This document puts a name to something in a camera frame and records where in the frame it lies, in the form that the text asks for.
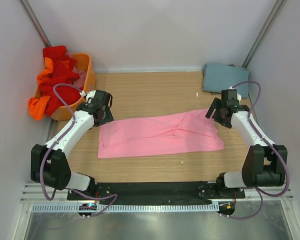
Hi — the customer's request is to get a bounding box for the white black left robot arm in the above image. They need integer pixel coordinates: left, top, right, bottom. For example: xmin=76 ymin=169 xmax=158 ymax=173
xmin=30 ymin=90 xmax=114 ymax=200

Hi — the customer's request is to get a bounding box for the white slotted cable duct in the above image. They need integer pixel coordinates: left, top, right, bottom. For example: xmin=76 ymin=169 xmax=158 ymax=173
xmin=31 ymin=202 xmax=219 ymax=213

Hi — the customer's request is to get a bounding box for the red t shirt pile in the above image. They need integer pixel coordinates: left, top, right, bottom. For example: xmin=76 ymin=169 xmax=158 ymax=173
xmin=38 ymin=45 xmax=81 ymax=121

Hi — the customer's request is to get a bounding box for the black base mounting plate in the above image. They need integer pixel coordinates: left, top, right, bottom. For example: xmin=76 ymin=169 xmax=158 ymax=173
xmin=66 ymin=181 xmax=246 ymax=201

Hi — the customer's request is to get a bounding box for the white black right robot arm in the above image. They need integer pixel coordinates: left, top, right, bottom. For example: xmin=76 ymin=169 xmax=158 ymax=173
xmin=205 ymin=88 xmax=290 ymax=198

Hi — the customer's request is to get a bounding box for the orange t shirt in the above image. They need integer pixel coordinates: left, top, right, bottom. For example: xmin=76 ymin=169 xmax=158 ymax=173
xmin=27 ymin=57 xmax=54 ymax=121

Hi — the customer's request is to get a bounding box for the folded teal t shirt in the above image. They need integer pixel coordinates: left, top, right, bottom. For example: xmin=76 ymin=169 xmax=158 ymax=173
xmin=202 ymin=62 xmax=250 ymax=93

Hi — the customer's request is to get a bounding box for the light pink garment in basket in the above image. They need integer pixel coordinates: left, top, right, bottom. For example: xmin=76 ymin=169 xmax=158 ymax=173
xmin=64 ymin=50 xmax=87 ymax=90

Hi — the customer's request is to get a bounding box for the pink t shirt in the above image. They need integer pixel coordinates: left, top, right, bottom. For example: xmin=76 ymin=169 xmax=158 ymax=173
xmin=98 ymin=109 xmax=225 ymax=159

